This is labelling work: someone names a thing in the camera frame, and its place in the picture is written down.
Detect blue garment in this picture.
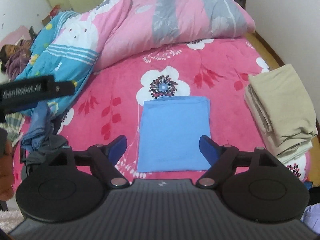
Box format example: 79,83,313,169
137,96,210,173

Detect purple brown clothes pile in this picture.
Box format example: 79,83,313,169
1,40,33,81

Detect folded beige clothes stack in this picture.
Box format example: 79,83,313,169
244,64,318,163

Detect person's left hand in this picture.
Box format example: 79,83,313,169
0,128,15,201

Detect denim jeans pile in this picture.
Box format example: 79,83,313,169
21,101,53,152

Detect pink floral bed sheet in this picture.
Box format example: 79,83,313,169
12,36,311,193

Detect grey garment at bedside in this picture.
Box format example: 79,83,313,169
20,135,68,180

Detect blue cartoon blanket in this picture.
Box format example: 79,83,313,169
16,9,99,116

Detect lavender puffy jacket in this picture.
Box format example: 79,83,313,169
300,203,320,235

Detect pink grey floral quilt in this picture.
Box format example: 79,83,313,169
94,0,255,72

